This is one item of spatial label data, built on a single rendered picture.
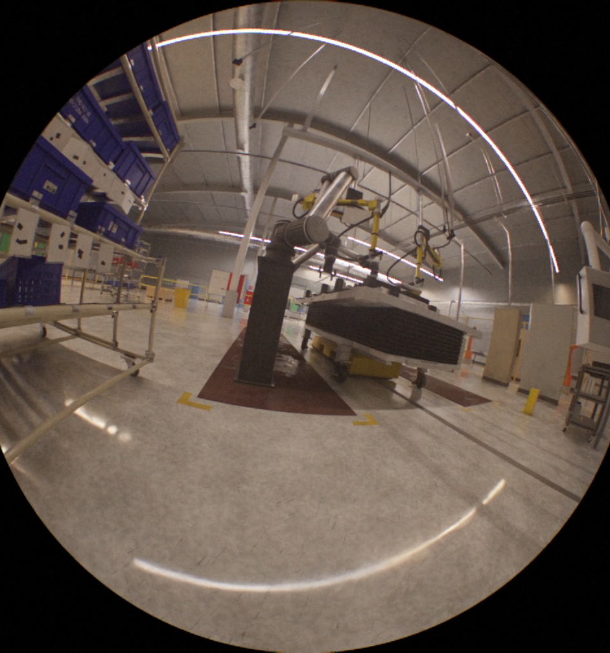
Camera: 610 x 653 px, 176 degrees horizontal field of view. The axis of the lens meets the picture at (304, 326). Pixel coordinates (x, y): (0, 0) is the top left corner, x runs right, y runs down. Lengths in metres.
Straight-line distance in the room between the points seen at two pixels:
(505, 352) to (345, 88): 10.99
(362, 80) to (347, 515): 10.76
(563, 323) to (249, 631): 5.78
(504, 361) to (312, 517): 5.65
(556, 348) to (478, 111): 8.85
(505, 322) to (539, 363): 1.47
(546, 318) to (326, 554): 5.63
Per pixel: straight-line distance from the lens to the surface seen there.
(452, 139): 11.45
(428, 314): 1.71
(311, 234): 1.28
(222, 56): 11.11
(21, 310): 0.63
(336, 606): 0.59
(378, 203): 2.53
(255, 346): 1.41
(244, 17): 7.73
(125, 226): 1.13
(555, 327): 5.65
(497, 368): 5.98
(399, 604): 0.65
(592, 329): 2.72
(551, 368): 5.56
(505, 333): 6.01
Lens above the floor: 0.56
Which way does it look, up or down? 3 degrees down
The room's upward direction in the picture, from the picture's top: 12 degrees clockwise
